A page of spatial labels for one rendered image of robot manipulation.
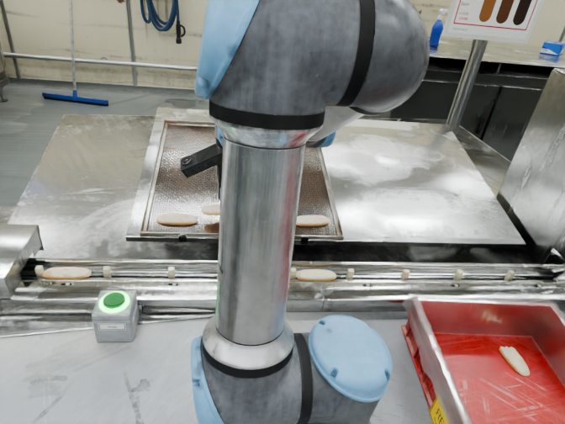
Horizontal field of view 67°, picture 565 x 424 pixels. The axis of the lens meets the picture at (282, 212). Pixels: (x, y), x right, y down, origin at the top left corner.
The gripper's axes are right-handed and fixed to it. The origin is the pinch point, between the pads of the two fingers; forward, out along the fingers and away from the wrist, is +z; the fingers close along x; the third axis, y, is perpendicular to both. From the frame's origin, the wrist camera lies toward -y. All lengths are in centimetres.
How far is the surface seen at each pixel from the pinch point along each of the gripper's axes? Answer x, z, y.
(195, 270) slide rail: -13.8, 7.5, -7.1
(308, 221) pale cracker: -3.5, 4.0, 22.2
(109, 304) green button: -26.9, -0.7, -23.5
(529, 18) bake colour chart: 56, -30, 112
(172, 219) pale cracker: -0.1, 4.0, -11.8
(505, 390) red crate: -52, 5, 51
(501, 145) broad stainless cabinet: 119, 69, 194
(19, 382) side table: -37, 6, -39
